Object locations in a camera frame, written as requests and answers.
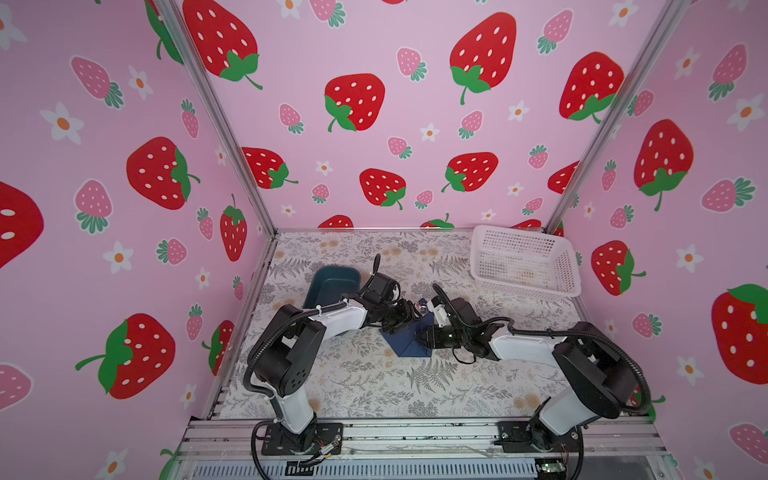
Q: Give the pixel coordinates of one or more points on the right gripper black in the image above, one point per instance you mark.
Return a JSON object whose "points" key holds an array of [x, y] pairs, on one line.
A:
{"points": [[429, 337]]}

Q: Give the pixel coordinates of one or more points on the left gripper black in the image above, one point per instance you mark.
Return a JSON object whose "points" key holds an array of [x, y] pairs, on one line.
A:
{"points": [[405, 315]]}

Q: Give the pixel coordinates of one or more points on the blue paper napkin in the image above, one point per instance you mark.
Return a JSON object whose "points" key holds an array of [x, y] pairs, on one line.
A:
{"points": [[405, 343]]}

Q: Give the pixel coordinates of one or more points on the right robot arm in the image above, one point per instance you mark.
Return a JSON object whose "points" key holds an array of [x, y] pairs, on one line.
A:
{"points": [[603, 380]]}

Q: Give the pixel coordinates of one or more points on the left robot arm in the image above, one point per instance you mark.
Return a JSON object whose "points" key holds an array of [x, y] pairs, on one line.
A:
{"points": [[281, 361]]}

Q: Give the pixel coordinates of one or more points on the dark teal plastic bin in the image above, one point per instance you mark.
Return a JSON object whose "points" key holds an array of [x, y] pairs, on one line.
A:
{"points": [[329, 283]]}

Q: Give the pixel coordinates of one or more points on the white plastic basket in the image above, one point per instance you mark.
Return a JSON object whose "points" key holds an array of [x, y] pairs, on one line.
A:
{"points": [[525, 263]]}

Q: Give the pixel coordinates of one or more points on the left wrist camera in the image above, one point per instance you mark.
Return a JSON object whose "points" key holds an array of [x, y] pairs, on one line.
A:
{"points": [[380, 288]]}

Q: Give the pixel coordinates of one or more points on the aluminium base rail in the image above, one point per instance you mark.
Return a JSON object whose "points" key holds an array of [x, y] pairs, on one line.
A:
{"points": [[443, 448]]}

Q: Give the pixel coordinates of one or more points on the aluminium corner post right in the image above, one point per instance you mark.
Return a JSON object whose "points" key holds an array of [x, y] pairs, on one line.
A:
{"points": [[659, 35]]}

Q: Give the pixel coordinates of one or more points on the aluminium corner post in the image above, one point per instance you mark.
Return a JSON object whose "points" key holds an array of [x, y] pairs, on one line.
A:
{"points": [[659, 35], [215, 44]]}

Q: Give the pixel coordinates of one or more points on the aluminium corner post left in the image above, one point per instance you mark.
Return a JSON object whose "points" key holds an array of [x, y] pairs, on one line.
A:
{"points": [[215, 44]]}

